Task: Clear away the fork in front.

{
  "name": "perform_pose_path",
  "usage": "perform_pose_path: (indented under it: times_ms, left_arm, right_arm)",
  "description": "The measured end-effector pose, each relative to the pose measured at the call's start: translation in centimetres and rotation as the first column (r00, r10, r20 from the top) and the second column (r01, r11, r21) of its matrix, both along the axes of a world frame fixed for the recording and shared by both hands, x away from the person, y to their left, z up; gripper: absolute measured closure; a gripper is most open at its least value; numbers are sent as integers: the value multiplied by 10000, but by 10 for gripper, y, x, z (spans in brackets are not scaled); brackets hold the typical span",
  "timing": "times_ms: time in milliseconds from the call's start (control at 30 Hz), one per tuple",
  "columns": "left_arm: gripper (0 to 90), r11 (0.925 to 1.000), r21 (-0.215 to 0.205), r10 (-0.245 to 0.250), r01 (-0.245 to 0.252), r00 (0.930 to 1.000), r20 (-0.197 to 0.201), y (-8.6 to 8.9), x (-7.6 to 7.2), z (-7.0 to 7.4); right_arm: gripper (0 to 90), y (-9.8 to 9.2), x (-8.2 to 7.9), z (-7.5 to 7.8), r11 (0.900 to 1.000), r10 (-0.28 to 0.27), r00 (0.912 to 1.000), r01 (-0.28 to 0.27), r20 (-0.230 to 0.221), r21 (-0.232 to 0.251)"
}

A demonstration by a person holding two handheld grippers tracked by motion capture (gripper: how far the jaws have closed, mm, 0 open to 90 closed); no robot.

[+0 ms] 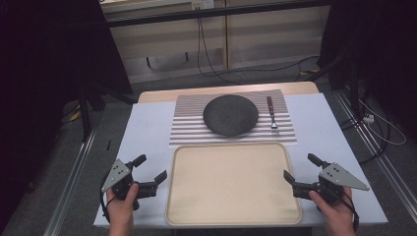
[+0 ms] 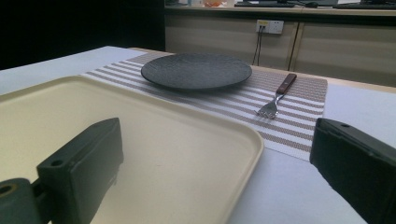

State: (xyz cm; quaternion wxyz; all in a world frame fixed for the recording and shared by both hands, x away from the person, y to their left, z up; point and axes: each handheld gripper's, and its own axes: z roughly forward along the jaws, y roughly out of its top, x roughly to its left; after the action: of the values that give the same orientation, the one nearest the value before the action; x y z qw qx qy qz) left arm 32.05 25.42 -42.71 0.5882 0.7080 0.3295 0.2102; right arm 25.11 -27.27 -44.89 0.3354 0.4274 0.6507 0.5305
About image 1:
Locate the black curtain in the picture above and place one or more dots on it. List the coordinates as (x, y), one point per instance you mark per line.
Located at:
(39, 82)
(377, 49)

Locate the black metal stand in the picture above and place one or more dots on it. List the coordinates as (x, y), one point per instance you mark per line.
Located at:
(84, 111)
(352, 85)

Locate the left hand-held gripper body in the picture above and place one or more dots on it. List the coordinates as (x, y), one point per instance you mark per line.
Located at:
(115, 173)

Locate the yellow tape piece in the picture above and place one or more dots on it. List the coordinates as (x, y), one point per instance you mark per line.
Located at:
(75, 115)

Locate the white power strip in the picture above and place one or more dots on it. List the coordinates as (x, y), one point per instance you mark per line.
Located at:
(368, 118)

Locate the beige rectangular tray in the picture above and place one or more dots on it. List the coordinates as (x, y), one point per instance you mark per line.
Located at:
(229, 187)

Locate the dark grey round plate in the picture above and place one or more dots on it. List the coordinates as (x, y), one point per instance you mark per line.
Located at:
(230, 115)

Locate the small black object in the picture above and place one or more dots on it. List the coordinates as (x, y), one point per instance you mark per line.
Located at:
(108, 145)

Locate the black horizontal bar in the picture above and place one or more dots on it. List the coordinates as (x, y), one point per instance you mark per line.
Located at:
(229, 11)

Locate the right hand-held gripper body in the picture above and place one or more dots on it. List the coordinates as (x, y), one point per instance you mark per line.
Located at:
(339, 178)

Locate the striped placemat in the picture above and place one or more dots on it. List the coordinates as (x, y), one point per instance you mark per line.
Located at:
(188, 131)

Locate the person's left hand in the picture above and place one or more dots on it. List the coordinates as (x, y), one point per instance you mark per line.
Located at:
(122, 206)

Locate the person's right hand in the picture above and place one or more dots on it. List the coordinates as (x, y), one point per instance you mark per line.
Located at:
(336, 211)

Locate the aluminium floor rail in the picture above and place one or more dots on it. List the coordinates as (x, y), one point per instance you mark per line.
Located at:
(377, 157)
(70, 183)

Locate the white table sheet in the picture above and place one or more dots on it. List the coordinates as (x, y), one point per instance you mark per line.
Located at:
(147, 131)

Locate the white wall socket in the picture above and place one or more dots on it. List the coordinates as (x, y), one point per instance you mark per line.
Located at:
(203, 4)

